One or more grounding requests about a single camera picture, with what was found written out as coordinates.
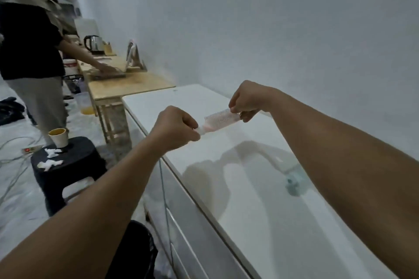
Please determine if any light wooden table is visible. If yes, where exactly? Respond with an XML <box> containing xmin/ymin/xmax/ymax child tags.
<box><xmin>77</xmin><ymin>54</ymin><xmax>176</xmax><ymax>145</ymax></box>

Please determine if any white board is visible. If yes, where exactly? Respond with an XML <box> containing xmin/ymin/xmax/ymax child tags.
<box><xmin>74</xmin><ymin>17</ymin><xmax>100</xmax><ymax>41</ymax></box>

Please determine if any black bagged trash bin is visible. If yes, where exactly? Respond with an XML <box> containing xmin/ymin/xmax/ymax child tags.
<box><xmin>104</xmin><ymin>220</ymin><xmax>159</xmax><ymax>279</ymax></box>

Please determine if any grey folding stand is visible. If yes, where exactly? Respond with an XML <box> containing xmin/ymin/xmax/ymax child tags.
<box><xmin>125</xmin><ymin>39</ymin><xmax>148</xmax><ymax>73</ymax></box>

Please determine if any steel electric kettle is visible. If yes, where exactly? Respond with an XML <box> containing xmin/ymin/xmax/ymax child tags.
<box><xmin>83</xmin><ymin>34</ymin><xmax>104</xmax><ymax>55</ymax></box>

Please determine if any person's left forearm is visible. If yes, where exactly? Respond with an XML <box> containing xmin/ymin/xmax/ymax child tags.
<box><xmin>0</xmin><ymin>138</ymin><xmax>171</xmax><ymax>279</ymax></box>

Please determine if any thin beige cable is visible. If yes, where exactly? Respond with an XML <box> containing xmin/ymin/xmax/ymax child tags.
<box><xmin>0</xmin><ymin>135</ymin><xmax>43</xmax><ymax>206</ymax></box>

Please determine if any person's left hand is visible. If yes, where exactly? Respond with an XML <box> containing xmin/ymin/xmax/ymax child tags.
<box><xmin>149</xmin><ymin>105</ymin><xmax>201</xmax><ymax>154</ymax></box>

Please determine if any light blue hairbrush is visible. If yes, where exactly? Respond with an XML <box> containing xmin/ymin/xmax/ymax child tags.
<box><xmin>284</xmin><ymin>170</ymin><xmax>302</xmax><ymax>197</ymax></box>

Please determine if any person's right hand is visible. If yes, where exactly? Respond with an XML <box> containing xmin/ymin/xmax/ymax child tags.
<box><xmin>228</xmin><ymin>80</ymin><xmax>279</xmax><ymax>123</ymax></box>

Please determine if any black cloth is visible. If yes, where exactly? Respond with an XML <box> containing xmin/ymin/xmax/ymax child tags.
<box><xmin>0</xmin><ymin>96</ymin><xmax>26</xmax><ymax>126</ymax></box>

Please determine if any dark tray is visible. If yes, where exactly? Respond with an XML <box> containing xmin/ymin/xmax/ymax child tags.
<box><xmin>87</xmin><ymin>67</ymin><xmax>127</xmax><ymax>81</ymax></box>

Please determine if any black plastic stool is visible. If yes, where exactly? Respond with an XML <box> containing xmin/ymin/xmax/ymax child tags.
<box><xmin>30</xmin><ymin>136</ymin><xmax>108</xmax><ymax>217</ymax></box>

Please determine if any pink hairbrush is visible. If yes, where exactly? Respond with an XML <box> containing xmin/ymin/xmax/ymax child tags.
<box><xmin>195</xmin><ymin>108</ymin><xmax>243</xmax><ymax>136</ymax></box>

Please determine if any white folding table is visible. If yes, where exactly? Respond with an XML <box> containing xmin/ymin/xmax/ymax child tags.
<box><xmin>121</xmin><ymin>84</ymin><xmax>419</xmax><ymax>279</ymax></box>

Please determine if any person's right forearm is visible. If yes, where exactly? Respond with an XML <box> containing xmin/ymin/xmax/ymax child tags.
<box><xmin>268</xmin><ymin>87</ymin><xmax>419</xmax><ymax>279</ymax></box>

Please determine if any black basket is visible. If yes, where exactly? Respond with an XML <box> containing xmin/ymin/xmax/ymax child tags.
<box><xmin>62</xmin><ymin>74</ymin><xmax>85</xmax><ymax>95</ymax></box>

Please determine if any white paper cup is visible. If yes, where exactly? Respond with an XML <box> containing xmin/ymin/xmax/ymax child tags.
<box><xmin>48</xmin><ymin>127</ymin><xmax>70</xmax><ymax>149</ymax></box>

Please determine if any clear plastic jug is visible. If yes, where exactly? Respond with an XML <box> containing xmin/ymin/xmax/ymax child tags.
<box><xmin>74</xmin><ymin>91</ymin><xmax>96</xmax><ymax>116</ymax></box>

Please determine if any white bucket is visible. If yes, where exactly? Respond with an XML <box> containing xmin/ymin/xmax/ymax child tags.
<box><xmin>62</xmin><ymin>58</ymin><xmax>80</xmax><ymax>77</ymax></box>

